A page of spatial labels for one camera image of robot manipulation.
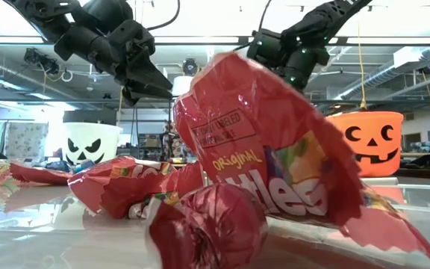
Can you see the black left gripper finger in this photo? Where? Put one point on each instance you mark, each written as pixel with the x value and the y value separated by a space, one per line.
pixel 151 74
pixel 144 91

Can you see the red Skittles candy bag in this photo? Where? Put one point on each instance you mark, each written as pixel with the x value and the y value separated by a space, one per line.
pixel 39 175
pixel 245 112
pixel 118 187

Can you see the blue lollipop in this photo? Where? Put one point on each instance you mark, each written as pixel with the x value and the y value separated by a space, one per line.
pixel 56 167
pixel 84 166

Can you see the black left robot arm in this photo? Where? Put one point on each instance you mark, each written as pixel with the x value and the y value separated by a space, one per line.
pixel 77 41

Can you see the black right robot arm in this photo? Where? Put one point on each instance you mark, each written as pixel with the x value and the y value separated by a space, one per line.
pixel 312 22

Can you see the white cylindrical tank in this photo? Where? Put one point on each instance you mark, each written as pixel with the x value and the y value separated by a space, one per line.
pixel 181 86

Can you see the black round ceiling fixture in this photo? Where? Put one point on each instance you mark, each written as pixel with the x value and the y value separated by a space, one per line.
pixel 190 67

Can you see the brown patterned cloth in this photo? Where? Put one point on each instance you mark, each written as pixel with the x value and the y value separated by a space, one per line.
pixel 174 142

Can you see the black rectangular panel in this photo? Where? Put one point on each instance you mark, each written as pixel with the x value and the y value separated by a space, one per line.
pixel 88 116

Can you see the white jack-o-lantern bucket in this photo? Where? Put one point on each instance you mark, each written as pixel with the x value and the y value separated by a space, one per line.
pixel 92 130

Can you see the orange jack-o-lantern bucket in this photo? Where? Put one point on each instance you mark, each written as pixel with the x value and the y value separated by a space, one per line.
pixel 371 164

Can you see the white ceiling vent box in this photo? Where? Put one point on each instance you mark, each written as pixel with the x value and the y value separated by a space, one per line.
pixel 416 56

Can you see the patterned fabric screen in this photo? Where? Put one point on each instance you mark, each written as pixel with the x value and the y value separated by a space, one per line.
pixel 26 140

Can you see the cluttered work table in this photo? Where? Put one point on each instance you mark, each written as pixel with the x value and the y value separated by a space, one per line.
pixel 424 154

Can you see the dark red wrapped lollipop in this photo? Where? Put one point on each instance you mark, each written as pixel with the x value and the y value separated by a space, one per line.
pixel 207 228

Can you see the silver ventilation duct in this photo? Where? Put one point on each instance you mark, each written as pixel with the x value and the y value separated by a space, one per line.
pixel 371 76

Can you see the black ceiling camera rig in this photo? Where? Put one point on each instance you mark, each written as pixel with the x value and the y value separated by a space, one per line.
pixel 41 60

